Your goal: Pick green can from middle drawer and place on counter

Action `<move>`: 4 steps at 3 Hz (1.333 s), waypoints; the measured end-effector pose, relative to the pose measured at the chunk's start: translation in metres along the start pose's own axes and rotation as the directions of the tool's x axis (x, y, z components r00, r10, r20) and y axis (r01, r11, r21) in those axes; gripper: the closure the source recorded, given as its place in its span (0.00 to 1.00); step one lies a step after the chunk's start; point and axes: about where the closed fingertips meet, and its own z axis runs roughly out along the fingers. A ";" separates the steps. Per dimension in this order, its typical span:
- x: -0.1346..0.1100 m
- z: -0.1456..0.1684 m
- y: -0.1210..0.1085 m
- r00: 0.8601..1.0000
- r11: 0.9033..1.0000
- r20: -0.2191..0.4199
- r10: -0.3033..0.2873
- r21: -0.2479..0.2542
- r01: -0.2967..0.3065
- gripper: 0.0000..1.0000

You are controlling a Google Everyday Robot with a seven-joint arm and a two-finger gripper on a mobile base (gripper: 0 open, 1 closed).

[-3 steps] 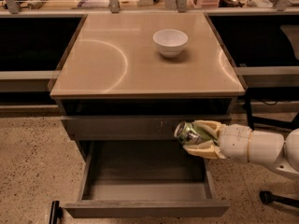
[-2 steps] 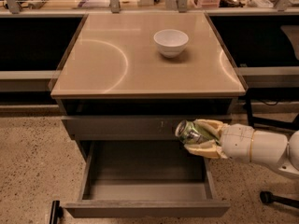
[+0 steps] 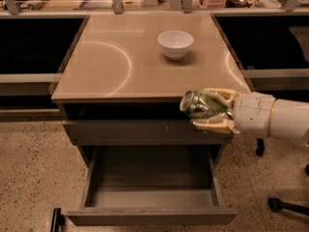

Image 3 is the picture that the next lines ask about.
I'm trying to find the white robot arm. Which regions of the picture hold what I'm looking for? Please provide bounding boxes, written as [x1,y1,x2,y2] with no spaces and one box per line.
[191,88,309,149]

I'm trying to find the white ceramic bowl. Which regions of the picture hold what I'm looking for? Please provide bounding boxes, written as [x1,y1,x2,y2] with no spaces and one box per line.
[157,30,194,60]

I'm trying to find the open grey middle drawer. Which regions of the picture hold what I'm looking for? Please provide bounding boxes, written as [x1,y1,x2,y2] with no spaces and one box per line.
[66,146,238,226]

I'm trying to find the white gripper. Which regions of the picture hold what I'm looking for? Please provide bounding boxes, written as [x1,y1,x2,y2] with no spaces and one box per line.
[191,88,276,135]

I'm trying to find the black chair leg with caster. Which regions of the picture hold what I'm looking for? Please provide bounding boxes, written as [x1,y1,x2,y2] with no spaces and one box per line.
[267,197,309,216]

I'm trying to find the grey drawer cabinet with counter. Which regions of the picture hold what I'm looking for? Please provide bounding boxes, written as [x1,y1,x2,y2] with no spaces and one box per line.
[52,13,249,160]

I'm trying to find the black rolling stand leg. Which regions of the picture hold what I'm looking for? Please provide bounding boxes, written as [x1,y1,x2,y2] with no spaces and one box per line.
[255,138,265,157]

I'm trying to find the closed grey top drawer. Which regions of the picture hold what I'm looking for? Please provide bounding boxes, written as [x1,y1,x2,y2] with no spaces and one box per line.
[63,120,233,146]

